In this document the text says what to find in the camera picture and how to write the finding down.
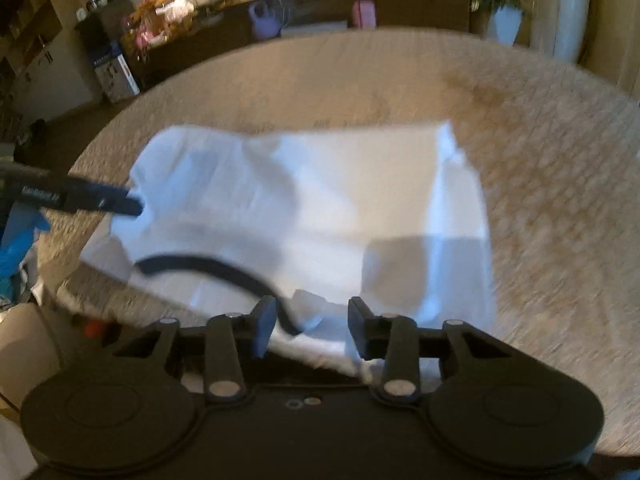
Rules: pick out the white tote bag orange dragonfly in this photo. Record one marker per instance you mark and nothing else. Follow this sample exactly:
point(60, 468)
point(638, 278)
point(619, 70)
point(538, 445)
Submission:
point(25, 350)

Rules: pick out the white printed t-shirt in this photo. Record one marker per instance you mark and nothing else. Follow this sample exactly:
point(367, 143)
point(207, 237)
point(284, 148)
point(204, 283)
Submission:
point(325, 210)

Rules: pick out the black water dispenser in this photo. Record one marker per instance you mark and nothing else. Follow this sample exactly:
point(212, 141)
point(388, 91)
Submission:
point(97, 10)

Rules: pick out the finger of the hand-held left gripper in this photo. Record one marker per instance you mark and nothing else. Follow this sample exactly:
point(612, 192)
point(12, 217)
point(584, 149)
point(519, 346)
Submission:
point(105, 199)

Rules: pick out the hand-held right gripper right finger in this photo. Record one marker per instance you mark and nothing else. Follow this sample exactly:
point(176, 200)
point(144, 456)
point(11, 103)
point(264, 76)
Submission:
point(359, 325)

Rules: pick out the dark wooden tv bench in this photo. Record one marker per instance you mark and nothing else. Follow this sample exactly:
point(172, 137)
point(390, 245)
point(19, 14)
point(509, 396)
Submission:
point(325, 35)

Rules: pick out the person's left hand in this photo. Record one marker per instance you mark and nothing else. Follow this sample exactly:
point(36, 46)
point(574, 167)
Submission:
point(20, 252)

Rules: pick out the pink flower bouquet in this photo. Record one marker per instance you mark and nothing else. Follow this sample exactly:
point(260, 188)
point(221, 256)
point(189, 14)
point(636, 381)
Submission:
point(150, 25)

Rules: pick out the white plastic bag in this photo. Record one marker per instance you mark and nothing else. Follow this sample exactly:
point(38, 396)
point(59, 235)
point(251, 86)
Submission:
point(179, 6)

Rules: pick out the white wall cabinet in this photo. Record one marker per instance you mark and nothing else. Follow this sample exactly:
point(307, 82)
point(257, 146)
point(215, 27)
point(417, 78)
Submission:
point(25, 45)

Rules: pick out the blue and white box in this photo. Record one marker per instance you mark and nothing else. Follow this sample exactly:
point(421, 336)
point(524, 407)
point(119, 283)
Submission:
point(114, 75)

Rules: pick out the golden lace tablecloth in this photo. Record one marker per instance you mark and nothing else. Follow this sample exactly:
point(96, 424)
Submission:
point(550, 185)

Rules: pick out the plant in white pot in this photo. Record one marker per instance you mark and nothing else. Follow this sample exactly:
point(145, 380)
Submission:
point(506, 22)

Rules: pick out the pink container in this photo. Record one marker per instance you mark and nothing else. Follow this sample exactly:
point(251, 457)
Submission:
point(364, 14)

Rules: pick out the white round column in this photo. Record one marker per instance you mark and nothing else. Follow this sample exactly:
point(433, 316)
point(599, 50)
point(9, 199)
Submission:
point(562, 10)

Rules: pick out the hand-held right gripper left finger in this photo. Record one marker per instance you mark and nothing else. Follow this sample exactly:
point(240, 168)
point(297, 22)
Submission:
point(262, 322)

